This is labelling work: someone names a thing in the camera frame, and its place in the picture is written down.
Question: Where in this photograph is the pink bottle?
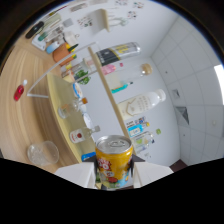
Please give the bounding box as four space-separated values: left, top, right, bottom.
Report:
101 62 124 76

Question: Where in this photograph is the small red liquid bottle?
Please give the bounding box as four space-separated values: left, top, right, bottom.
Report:
13 79 29 102

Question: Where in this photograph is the yellow soda can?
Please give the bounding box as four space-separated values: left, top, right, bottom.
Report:
94 134 134 190

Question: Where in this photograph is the potted green plant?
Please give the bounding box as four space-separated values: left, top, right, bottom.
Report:
74 68 92 85

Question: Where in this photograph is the wooden wall shelf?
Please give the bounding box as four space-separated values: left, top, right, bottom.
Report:
96 8 112 33

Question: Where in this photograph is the clear bottle orange cap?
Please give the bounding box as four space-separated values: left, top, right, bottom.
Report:
57 96 89 120

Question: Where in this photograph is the small teal bottle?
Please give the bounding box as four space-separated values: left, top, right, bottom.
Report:
111 81 134 94

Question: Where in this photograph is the clear drinking glass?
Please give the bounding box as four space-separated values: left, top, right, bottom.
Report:
26 140 60 167

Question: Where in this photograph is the clear bottle red label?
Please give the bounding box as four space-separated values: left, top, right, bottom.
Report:
69 125 102 145

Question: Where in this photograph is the clear bottle green cap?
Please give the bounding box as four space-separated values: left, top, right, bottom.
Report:
132 128 162 146

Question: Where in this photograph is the wooden two-tier rack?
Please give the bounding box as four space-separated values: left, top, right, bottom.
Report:
26 41 141 164

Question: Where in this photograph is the large white milk bottle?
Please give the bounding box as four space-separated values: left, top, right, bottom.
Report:
117 88 167 122

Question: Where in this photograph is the yellow mug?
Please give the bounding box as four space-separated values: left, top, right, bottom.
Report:
63 71 76 84

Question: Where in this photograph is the ceiling air vent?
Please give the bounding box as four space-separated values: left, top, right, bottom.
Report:
174 105 190 126

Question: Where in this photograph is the ceiling light panel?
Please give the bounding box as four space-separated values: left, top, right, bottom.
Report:
213 63 224 98

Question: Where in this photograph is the white figurine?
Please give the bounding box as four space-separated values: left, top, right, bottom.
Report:
108 16 129 28

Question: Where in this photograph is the small blue bottle yellow cap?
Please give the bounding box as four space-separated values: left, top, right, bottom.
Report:
127 121 151 138

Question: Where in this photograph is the glass jar cork lid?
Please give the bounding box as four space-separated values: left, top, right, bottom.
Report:
105 63 154 90

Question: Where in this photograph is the blue rimmed bowl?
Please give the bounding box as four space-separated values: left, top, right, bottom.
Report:
72 82 84 99

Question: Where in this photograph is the white kitchen scale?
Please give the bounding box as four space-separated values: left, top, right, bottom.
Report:
31 31 51 52

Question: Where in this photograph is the tall black yellow can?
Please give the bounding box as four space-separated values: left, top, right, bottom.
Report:
95 41 142 67

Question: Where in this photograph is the brown door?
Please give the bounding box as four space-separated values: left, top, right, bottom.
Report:
168 159 188 171

